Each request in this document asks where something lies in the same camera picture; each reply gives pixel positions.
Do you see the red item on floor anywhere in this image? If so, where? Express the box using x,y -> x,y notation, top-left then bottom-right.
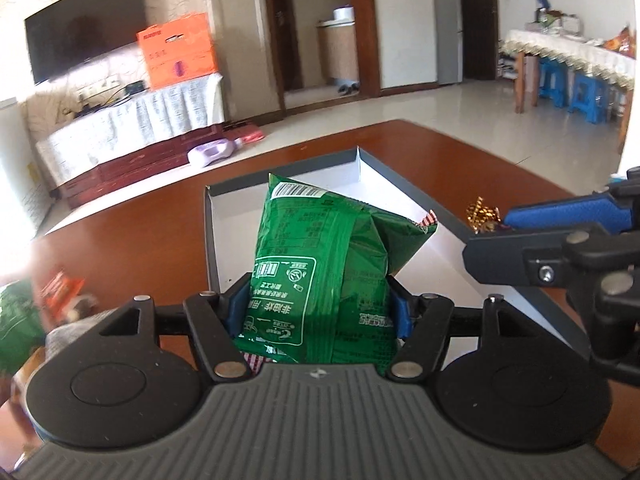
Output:
226,124 -> 265,148

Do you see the black wall television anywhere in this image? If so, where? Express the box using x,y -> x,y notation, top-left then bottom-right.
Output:
25,0 -> 148,84

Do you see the white pot on counter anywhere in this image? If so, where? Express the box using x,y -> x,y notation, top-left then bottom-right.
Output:
333,6 -> 355,22

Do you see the kitchen counter cabinet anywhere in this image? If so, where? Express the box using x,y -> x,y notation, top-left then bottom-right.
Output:
317,22 -> 359,82

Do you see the white patterned cabinet cloth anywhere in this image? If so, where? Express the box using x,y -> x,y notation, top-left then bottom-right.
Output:
36,73 -> 226,188

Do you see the grey refrigerator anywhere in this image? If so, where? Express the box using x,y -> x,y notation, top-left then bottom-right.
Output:
434,0 -> 463,86

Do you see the white chest freezer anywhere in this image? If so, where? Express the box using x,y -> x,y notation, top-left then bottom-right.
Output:
1,98 -> 53,237

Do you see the green snack bag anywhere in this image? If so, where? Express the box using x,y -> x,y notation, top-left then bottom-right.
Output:
0,278 -> 46,376
233,174 -> 437,372

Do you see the orange cardboard box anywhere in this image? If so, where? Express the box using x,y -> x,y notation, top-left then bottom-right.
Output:
137,13 -> 218,90

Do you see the blue plastic stool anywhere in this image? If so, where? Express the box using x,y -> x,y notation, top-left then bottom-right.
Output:
567,73 -> 610,125
538,58 -> 568,108

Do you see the orange snack packet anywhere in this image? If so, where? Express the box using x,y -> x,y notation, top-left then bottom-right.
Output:
41,271 -> 85,321

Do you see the pair of slippers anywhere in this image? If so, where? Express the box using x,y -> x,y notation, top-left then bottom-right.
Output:
337,82 -> 360,96

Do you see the gold foil candy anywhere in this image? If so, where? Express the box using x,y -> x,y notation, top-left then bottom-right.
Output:
466,196 -> 502,234

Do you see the grey shallow box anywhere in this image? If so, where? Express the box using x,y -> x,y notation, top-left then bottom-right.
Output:
204,148 -> 588,356

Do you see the dining table with lace cloth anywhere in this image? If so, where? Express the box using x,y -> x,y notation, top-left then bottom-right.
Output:
500,29 -> 637,153

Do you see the red tv cabinet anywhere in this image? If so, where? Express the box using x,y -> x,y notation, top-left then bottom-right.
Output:
53,125 -> 224,209

